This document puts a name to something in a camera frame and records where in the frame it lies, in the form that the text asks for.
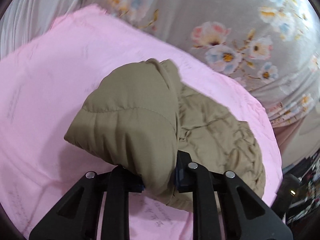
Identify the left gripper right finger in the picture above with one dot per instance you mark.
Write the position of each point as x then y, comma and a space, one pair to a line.
224, 206

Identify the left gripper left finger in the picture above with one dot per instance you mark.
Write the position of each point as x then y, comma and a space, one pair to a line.
95, 207

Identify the khaki puffer jacket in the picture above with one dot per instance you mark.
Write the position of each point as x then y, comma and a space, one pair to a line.
142, 114

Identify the pink bed sheet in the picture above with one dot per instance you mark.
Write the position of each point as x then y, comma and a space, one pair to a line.
44, 84

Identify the grey floral curtain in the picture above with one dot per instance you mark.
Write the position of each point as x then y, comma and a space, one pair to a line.
271, 47

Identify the white satin drape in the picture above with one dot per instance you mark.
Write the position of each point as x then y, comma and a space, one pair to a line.
24, 20

